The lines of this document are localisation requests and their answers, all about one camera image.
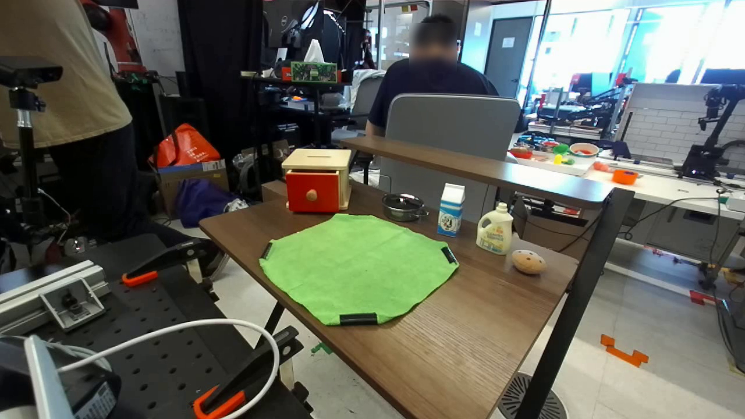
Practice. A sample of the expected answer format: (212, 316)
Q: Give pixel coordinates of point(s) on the green cloth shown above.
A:
(358, 269)

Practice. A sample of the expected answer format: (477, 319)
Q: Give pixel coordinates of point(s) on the orange floor marker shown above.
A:
(631, 356)

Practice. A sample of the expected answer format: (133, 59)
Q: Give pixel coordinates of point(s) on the orange handled clamp rear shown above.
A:
(184, 254)

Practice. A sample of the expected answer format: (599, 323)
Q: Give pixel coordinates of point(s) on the standing person beige shirt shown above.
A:
(87, 127)

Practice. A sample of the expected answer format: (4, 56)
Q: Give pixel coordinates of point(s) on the black round tin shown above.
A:
(405, 206)

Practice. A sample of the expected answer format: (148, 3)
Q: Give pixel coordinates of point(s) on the white detergent bottle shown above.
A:
(494, 231)

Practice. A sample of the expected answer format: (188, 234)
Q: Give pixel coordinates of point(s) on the aluminium extrusion rail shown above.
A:
(52, 293)

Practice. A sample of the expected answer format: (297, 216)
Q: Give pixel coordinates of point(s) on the green tissue box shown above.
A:
(315, 72)

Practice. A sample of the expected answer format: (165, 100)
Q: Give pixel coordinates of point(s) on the seated man in black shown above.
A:
(432, 68)

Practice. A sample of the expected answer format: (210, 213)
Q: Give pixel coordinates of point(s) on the orange handled clamp front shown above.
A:
(221, 400)

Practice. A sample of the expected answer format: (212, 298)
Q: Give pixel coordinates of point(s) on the blue cloth bundle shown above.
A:
(202, 199)

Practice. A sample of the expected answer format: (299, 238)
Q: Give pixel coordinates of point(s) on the beige round bread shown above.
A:
(527, 262)

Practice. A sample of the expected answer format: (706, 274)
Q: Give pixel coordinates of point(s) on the black camera tripod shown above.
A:
(25, 214)

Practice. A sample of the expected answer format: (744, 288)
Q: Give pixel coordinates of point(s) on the red wooden drawer box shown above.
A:
(318, 179)

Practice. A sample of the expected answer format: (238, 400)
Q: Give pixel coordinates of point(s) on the orange bag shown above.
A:
(184, 148)

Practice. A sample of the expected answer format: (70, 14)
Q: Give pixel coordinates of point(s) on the orange handled clamp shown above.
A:
(221, 400)
(184, 254)

